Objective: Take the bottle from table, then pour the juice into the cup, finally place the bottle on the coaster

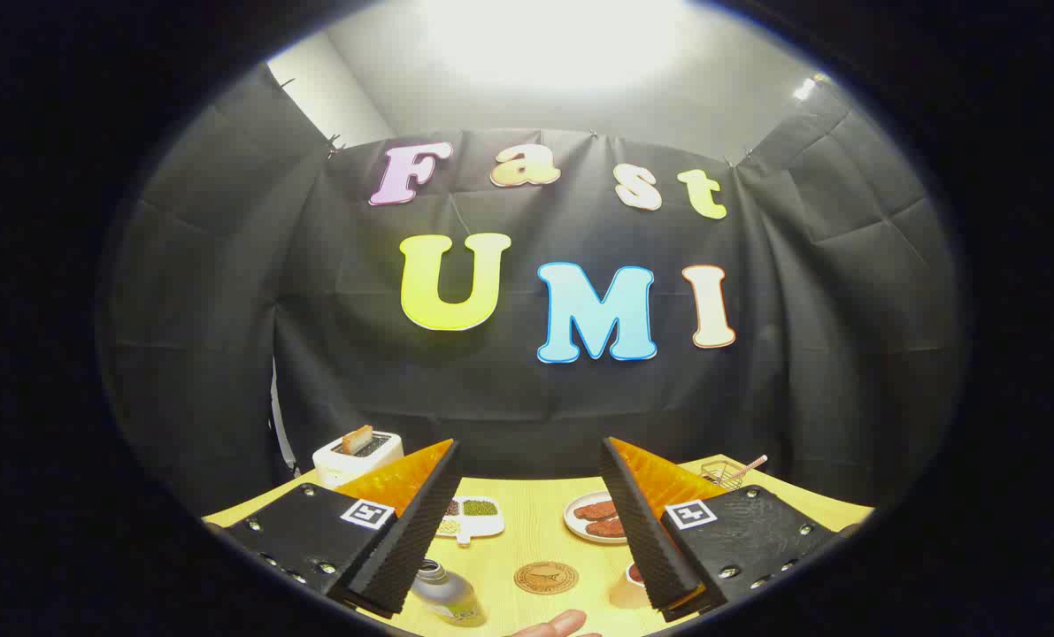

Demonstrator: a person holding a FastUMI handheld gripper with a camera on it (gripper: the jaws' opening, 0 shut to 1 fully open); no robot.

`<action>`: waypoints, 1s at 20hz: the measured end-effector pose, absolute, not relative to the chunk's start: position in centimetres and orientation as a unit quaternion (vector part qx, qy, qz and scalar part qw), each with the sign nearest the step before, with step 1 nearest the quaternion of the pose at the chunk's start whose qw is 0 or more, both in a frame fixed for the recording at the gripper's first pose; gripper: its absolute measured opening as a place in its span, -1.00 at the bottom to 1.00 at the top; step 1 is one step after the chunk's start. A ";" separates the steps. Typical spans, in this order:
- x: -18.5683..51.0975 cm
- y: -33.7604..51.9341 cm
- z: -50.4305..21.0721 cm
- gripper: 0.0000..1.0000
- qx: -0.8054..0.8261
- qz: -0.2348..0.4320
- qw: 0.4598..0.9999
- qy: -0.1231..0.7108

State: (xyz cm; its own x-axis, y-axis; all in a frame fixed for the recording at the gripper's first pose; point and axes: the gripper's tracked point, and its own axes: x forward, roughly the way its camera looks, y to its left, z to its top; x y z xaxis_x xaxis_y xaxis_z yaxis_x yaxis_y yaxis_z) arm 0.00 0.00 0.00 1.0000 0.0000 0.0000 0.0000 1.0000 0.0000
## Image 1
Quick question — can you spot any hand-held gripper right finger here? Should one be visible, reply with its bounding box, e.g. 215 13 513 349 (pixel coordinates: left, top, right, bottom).
600 436 846 622

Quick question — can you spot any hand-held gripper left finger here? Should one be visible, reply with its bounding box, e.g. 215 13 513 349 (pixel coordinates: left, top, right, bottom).
223 439 463 619

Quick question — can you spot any white cup with wooden handle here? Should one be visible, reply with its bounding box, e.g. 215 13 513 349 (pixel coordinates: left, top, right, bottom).
609 563 651 610

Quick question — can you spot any silver bottle with green label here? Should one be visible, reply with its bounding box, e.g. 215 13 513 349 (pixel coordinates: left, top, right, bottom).
412 559 485 627

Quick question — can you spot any round cork coaster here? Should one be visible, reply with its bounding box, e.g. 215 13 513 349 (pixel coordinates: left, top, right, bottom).
514 561 580 595

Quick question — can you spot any white oval plate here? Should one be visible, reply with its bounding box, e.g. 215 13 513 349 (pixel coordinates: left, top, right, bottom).
564 491 629 544

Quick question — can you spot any white divided dish with beans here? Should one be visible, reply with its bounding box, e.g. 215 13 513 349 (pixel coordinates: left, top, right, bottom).
435 495 506 544

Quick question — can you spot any white toaster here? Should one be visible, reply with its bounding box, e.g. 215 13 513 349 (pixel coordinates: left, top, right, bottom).
312 430 404 487

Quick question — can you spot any wooden table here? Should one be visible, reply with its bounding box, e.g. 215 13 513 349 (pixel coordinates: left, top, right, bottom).
202 456 874 637

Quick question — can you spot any black backdrop cloth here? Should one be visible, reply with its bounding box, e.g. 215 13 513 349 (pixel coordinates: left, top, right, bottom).
102 66 966 514

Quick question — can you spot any gold wire basket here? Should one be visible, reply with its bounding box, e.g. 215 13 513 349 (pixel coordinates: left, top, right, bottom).
700 459 749 490

